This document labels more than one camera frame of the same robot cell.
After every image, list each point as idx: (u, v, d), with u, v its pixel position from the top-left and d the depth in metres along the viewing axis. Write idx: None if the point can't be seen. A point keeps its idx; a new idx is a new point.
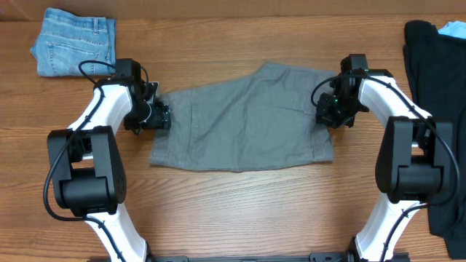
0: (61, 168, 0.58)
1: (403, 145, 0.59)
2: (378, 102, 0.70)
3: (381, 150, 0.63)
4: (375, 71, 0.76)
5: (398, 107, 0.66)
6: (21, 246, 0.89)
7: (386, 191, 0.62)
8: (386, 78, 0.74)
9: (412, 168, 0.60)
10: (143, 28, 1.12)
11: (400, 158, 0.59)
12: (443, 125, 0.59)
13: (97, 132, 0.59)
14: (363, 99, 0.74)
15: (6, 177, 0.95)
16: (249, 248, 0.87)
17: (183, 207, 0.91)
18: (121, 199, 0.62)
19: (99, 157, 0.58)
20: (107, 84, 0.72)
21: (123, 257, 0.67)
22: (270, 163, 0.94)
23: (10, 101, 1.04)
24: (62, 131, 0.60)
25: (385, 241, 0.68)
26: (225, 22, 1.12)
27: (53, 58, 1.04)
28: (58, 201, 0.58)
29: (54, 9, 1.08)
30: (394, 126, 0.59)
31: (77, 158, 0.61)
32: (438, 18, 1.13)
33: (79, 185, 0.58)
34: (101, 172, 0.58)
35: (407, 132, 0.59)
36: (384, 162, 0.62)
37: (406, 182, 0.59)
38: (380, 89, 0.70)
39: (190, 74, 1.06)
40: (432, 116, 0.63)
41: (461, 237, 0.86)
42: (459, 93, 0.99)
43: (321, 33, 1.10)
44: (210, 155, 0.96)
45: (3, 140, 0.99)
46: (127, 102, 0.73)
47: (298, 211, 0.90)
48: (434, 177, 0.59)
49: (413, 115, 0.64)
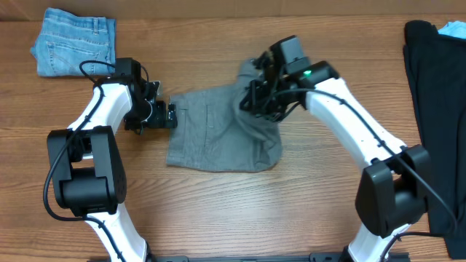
0: (60, 168, 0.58)
1: (387, 193, 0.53)
2: (338, 127, 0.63)
3: (360, 193, 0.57)
4: (317, 74, 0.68)
5: (363, 137, 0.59)
6: (21, 246, 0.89)
7: (374, 230, 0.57)
8: (336, 86, 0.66)
9: (398, 207, 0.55)
10: (143, 28, 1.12)
11: (384, 207, 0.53)
12: (421, 157, 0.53)
13: (97, 132, 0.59)
14: (316, 111, 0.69)
15: (6, 177, 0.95)
16: (249, 249, 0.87)
17: (183, 207, 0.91)
18: (121, 199, 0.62)
19: (99, 157, 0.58)
20: (108, 83, 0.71)
21: (123, 257, 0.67)
22: (287, 162, 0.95)
23: (9, 101, 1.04)
24: (61, 132, 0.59)
25: (381, 255, 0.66)
26: (225, 22, 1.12)
27: (53, 58, 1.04)
28: (58, 201, 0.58)
29: (54, 9, 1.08)
30: (372, 181, 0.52)
31: (77, 157, 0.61)
32: (439, 18, 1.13)
33: (79, 185, 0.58)
34: (101, 172, 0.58)
35: (387, 179, 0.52)
36: (368, 207, 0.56)
37: (395, 220, 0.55)
38: (334, 110, 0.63)
39: (190, 74, 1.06)
40: (405, 146, 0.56)
41: (461, 237, 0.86)
42: (459, 93, 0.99)
43: (321, 33, 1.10)
44: (226, 156, 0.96)
45: (3, 140, 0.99)
46: (127, 101, 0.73)
47: (298, 211, 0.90)
48: (419, 204, 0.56)
49: (384, 151, 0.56)
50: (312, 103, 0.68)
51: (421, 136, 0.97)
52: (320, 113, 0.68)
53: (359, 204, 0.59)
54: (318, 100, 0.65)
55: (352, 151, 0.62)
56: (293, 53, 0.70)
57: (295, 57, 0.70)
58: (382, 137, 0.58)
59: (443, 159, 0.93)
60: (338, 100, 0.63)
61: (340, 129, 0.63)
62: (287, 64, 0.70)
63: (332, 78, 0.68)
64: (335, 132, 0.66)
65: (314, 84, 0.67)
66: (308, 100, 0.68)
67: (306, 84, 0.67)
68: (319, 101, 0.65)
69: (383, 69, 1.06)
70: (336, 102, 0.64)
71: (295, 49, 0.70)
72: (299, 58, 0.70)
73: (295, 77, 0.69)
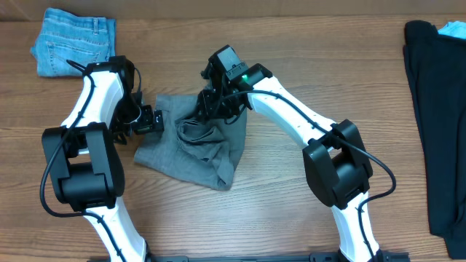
0: (58, 166, 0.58)
1: (327, 166, 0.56)
2: (280, 120, 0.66)
3: (308, 170, 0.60)
4: (253, 76, 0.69)
5: (302, 127, 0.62)
6: (21, 246, 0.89)
7: (328, 203, 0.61)
8: (270, 83, 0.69)
9: (343, 179, 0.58)
10: (143, 28, 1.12)
11: (328, 177, 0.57)
12: (349, 129, 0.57)
13: (92, 129, 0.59)
14: (258, 110, 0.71)
15: (6, 177, 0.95)
16: (249, 249, 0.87)
17: (183, 207, 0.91)
18: (120, 192, 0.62)
19: (95, 154, 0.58)
20: (98, 71, 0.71)
21: (122, 255, 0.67)
22: (285, 165, 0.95)
23: (10, 101, 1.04)
24: (56, 129, 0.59)
25: (364, 240, 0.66)
26: (225, 23, 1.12)
27: (53, 58, 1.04)
28: (58, 198, 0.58)
29: (54, 9, 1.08)
30: (310, 158, 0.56)
31: (73, 153, 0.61)
32: (438, 19, 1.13)
33: (78, 180, 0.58)
34: (100, 169, 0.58)
35: (323, 155, 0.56)
36: (316, 181, 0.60)
37: (341, 190, 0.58)
38: (273, 106, 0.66)
39: (190, 74, 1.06)
40: (335, 123, 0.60)
41: (461, 237, 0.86)
42: (459, 92, 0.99)
43: (322, 33, 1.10)
44: (191, 166, 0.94)
45: (3, 140, 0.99)
46: (119, 89, 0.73)
47: (298, 211, 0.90)
48: (360, 172, 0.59)
49: (318, 132, 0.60)
50: (254, 104, 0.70)
51: (421, 136, 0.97)
52: (263, 110, 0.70)
53: (310, 180, 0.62)
54: (258, 100, 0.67)
55: (295, 139, 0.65)
56: (229, 60, 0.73)
57: (234, 65, 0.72)
58: (314, 120, 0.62)
59: (443, 159, 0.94)
60: (274, 95, 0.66)
61: (282, 121, 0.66)
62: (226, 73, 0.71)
63: (266, 78, 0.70)
64: (279, 124, 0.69)
65: (253, 86, 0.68)
66: (249, 100, 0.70)
67: (245, 87, 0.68)
68: (258, 100, 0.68)
69: (383, 70, 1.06)
70: (272, 97, 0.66)
71: (231, 57, 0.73)
72: (237, 64, 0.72)
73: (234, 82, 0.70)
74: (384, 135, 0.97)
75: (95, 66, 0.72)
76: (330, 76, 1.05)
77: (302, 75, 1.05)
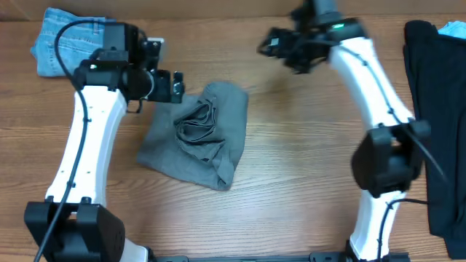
0: (49, 244, 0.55)
1: (384, 153, 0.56)
2: (352, 86, 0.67)
3: (362, 146, 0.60)
4: (349, 27, 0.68)
5: (377, 108, 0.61)
6: (21, 246, 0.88)
7: (367, 185, 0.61)
8: (361, 43, 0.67)
9: (392, 170, 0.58)
10: (143, 28, 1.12)
11: (380, 163, 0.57)
12: (423, 129, 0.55)
13: (84, 222, 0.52)
14: (336, 65, 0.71)
15: (6, 177, 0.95)
16: (249, 249, 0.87)
17: (183, 207, 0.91)
18: (116, 256, 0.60)
19: (88, 241, 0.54)
20: (91, 86, 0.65)
21: None
22: (285, 165, 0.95)
23: (10, 101, 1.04)
24: (44, 209, 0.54)
25: (378, 239, 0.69)
26: (225, 22, 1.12)
27: (53, 58, 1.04)
28: (49, 260, 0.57)
29: (54, 9, 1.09)
30: (373, 141, 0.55)
31: (65, 218, 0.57)
32: (439, 18, 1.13)
33: (70, 255, 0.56)
34: (93, 251, 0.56)
35: (385, 143, 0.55)
36: (366, 161, 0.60)
37: (384, 180, 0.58)
38: (355, 70, 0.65)
39: (190, 74, 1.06)
40: (412, 118, 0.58)
41: (461, 237, 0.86)
42: (459, 92, 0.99)
43: None
44: (190, 167, 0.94)
45: (3, 140, 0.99)
46: (123, 103, 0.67)
47: (298, 211, 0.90)
48: (408, 171, 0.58)
49: (392, 119, 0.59)
50: (334, 58, 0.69)
51: None
52: (340, 69, 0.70)
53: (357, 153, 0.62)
54: (344, 59, 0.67)
55: (360, 110, 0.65)
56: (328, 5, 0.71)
57: (327, 11, 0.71)
58: (391, 104, 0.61)
59: (443, 159, 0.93)
60: (361, 62, 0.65)
61: (356, 90, 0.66)
62: (318, 16, 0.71)
63: (362, 39, 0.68)
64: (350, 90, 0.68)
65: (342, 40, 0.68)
66: (332, 55, 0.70)
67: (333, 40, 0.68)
68: (344, 60, 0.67)
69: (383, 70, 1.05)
70: (360, 61, 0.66)
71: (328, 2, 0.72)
72: (330, 12, 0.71)
73: (325, 28, 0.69)
74: None
75: (89, 70, 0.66)
76: (330, 75, 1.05)
77: (302, 75, 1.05)
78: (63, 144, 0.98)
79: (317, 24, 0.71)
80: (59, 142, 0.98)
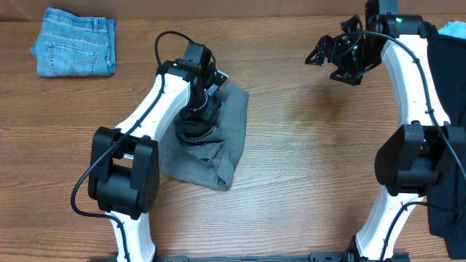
0: (99, 169, 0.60)
1: (411, 152, 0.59)
2: (398, 79, 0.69)
3: (390, 141, 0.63)
4: (408, 23, 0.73)
5: (418, 106, 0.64)
6: (21, 246, 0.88)
7: (386, 183, 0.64)
8: (418, 40, 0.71)
9: (417, 171, 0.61)
10: (143, 28, 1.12)
11: (405, 160, 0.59)
12: (458, 134, 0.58)
13: (143, 144, 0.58)
14: (385, 58, 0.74)
15: (6, 177, 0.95)
16: (249, 248, 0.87)
17: (183, 207, 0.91)
18: (148, 208, 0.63)
19: (137, 169, 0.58)
20: (172, 75, 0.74)
21: (129, 257, 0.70)
22: (285, 166, 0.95)
23: (10, 101, 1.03)
24: (110, 131, 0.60)
25: (384, 238, 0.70)
26: (225, 22, 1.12)
27: (53, 58, 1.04)
28: (90, 193, 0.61)
29: (54, 9, 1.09)
30: (404, 136, 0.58)
31: (119, 155, 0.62)
32: (439, 19, 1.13)
33: (113, 185, 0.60)
34: (135, 185, 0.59)
35: (416, 143, 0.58)
36: (389, 156, 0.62)
37: (405, 180, 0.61)
38: (406, 65, 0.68)
39: None
40: (449, 123, 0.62)
41: (461, 236, 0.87)
42: (459, 92, 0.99)
43: (322, 33, 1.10)
44: (191, 168, 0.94)
45: (3, 140, 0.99)
46: (186, 97, 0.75)
47: (298, 211, 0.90)
48: (432, 175, 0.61)
49: (429, 119, 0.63)
50: (386, 52, 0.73)
51: None
52: (389, 63, 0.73)
53: (383, 148, 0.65)
54: (395, 52, 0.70)
55: (400, 105, 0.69)
56: (394, 7, 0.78)
57: (389, 12, 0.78)
58: (434, 108, 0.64)
59: None
60: (413, 59, 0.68)
61: (400, 83, 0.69)
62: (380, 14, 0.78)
63: (418, 36, 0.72)
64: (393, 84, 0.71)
65: (399, 34, 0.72)
66: (385, 47, 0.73)
67: (392, 30, 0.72)
68: (396, 53, 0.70)
69: (384, 69, 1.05)
70: (410, 58, 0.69)
71: (392, 7, 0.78)
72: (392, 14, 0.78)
73: (385, 20, 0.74)
74: (384, 135, 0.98)
75: (170, 66, 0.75)
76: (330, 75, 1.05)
77: (302, 75, 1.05)
78: (63, 144, 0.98)
79: (377, 17, 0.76)
80: (60, 142, 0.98)
